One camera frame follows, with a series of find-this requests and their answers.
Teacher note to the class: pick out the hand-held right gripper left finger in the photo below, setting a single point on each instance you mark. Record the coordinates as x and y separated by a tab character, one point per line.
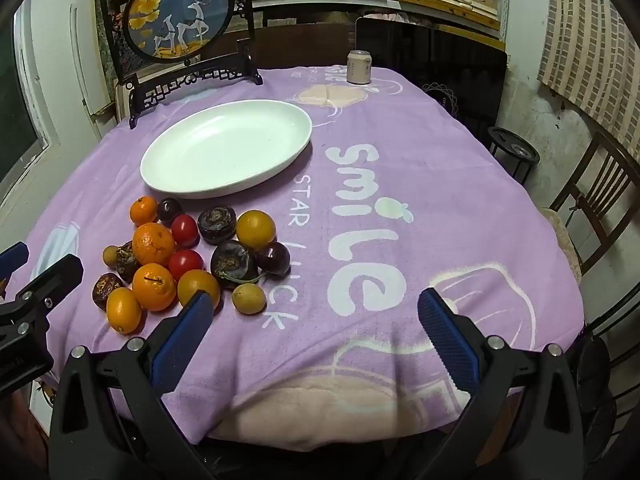
182	340

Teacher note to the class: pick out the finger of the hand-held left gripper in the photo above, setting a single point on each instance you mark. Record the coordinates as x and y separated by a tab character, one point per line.
52	275
15	256

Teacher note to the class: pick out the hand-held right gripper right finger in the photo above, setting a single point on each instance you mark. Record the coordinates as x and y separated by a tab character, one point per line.
450	340

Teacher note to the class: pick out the water chestnut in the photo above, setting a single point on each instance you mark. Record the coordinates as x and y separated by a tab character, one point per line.
232	263
127	260
216	224
106	290

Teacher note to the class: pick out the yellow orange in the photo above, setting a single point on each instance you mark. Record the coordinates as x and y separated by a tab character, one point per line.
197	282
255	228
123	310

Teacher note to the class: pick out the longan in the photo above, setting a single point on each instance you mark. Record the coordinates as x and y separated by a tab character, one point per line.
248	298
110	255

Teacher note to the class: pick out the red cherry tomato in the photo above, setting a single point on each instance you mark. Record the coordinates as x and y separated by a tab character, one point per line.
185	265
185	230

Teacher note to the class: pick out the dark cherry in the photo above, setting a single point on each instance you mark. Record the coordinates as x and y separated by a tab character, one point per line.
170	209
273	260

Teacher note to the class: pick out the white oval plate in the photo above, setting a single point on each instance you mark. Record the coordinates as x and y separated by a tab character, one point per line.
225	145

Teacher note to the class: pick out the purple printed blanket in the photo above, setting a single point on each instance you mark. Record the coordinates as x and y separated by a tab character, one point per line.
400	310

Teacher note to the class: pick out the small tangerine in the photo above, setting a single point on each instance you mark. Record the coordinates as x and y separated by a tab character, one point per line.
143	210

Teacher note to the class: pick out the beige seat cushion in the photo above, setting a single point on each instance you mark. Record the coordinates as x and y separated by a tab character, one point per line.
562	240

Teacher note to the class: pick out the black metal chair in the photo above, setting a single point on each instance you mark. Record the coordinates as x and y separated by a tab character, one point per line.
600	360

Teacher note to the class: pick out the white board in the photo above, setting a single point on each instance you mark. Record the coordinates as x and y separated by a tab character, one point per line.
87	60

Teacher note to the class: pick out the wooden slatted chair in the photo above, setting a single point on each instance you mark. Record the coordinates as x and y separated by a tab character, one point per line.
607	180

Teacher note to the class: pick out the marbled stone slab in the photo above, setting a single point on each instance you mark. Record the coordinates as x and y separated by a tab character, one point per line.
106	50

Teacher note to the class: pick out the pale drink can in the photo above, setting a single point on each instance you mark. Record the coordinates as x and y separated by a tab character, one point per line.
359	67

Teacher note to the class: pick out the round deer picture table screen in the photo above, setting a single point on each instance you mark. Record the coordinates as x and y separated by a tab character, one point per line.
175	10

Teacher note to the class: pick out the brown wooden chair back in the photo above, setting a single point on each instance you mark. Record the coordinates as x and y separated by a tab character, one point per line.
300	45

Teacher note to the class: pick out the checked curtain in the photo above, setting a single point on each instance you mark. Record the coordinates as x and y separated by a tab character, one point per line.
585	35

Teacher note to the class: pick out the white storage shelf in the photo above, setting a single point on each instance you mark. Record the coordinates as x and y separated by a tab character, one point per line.
504	0

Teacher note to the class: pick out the window with white frame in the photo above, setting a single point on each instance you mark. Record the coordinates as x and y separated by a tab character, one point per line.
15	125

